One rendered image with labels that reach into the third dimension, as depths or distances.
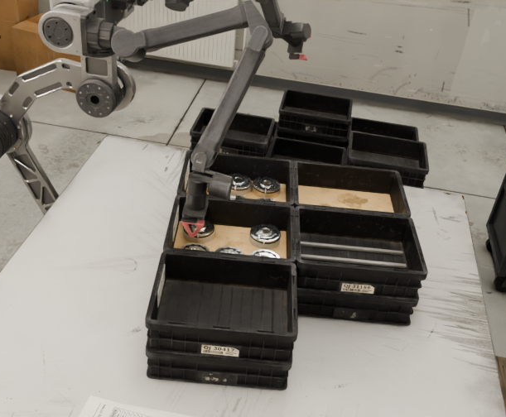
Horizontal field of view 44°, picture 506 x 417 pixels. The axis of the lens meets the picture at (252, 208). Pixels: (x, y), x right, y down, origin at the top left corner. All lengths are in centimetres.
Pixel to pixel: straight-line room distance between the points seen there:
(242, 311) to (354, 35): 344
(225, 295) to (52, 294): 57
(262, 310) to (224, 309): 11
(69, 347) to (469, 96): 398
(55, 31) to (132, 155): 97
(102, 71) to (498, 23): 342
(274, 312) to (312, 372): 21
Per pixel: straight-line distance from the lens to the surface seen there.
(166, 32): 186
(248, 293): 191
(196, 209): 186
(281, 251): 207
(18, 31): 508
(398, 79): 512
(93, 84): 224
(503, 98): 528
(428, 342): 209
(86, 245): 228
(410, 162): 344
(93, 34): 190
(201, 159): 179
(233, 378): 180
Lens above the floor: 212
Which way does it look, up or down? 35 degrees down
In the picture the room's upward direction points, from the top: 6 degrees clockwise
